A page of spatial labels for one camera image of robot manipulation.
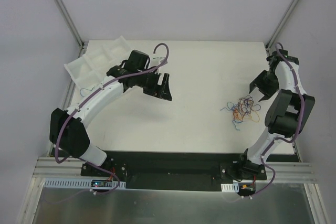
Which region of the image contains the coloured wire bundle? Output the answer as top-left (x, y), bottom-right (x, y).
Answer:
top-left (219, 96), bottom-right (262, 132)

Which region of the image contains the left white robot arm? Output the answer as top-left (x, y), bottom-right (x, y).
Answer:
top-left (49, 50), bottom-right (172, 176)

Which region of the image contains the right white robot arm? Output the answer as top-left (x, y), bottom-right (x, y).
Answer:
top-left (236, 48), bottom-right (315, 179)

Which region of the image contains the white foam compartment tray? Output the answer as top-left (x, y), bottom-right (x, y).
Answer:
top-left (64, 36), bottom-right (132, 97)

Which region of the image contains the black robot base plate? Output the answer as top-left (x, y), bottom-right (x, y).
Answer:
top-left (80, 151), bottom-right (267, 191)

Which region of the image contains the right white cable duct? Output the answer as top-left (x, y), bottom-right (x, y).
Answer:
top-left (220, 183), bottom-right (239, 193)

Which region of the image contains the white cable duct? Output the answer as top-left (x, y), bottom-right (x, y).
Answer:
top-left (220, 183), bottom-right (239, 193)
top-left (44, 178), bottom-right (126, 190)

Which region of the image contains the right aluminium frame post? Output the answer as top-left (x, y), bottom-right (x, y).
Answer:
top-left (265, 0), bottom-right (301, 52)

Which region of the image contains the aluminium frame post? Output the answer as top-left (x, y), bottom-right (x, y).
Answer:
top-left (265, 0), bottom-right (301, 52)
top-left (54, 0), bottom-right (85, 49)

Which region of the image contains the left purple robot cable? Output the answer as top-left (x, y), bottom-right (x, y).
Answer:
top-left (54, 43), bottom-right (169, 165)

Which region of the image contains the aluminium front rail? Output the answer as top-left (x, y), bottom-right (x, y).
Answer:
top-left (33, 157), bottom-right (318, 184)

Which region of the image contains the left white cable duct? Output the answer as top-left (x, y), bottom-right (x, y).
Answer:
top-left (44, 178), bottom-right (126, 190)

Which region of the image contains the left aluminium frame post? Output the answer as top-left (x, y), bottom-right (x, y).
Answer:
top-left (54, 0), bottom-right (85, 49)

